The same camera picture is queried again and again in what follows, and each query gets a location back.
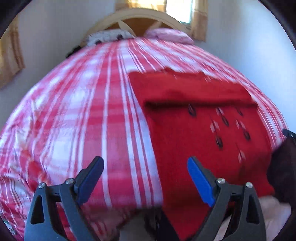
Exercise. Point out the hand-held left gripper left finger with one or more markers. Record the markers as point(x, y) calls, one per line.
point(85, 185)

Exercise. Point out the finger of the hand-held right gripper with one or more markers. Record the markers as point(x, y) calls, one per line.
point(289, 133)

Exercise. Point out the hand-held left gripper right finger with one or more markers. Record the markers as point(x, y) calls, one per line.
point(200, 183)

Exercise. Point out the red knitted sweater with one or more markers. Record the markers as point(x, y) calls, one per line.
point(185, 143)

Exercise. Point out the dark cloth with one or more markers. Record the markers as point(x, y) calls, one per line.
point(283, 173)

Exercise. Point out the red white plaid bed sheet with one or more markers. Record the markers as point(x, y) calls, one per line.
point(76, 111)

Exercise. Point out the pale pink cloth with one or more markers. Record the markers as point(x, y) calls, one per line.
point(275, 215)

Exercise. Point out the dark object beside bed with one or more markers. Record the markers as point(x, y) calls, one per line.
point(71, 52)

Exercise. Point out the beige curtain beside headboard window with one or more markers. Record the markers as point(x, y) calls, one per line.
point(199, 20)

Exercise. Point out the beige patterned side curtain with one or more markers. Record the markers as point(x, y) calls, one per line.
point(11, 55)

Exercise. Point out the grey circle-patterned pillow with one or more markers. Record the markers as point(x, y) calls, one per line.
point(105, 37)

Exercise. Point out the pink pillow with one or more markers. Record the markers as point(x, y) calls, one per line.
point(168, 35)

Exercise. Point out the window behind headboard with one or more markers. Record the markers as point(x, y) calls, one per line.
point(179, 10)

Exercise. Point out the wooden headboard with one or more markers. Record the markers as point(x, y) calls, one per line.
point(138, 19)

